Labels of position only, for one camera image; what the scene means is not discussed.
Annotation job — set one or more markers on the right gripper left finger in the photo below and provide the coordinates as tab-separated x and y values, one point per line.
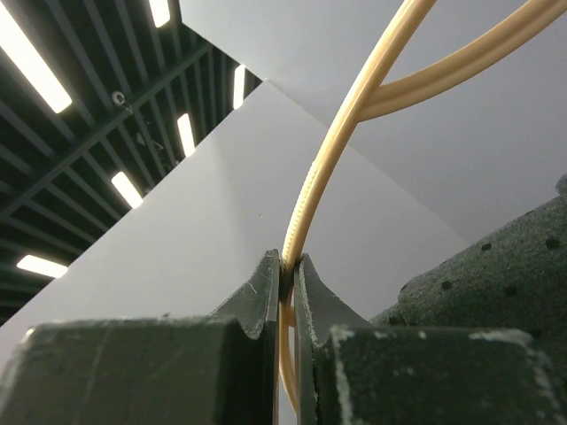
214	369

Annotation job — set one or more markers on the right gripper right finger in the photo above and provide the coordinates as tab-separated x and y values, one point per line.
352	372

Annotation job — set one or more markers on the white wooden hanger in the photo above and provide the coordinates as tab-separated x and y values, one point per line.
370	98

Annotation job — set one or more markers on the dark dotted garment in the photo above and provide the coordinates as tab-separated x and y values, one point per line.
513	278

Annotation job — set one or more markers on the ceiling light fixtures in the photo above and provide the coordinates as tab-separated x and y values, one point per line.
91	90

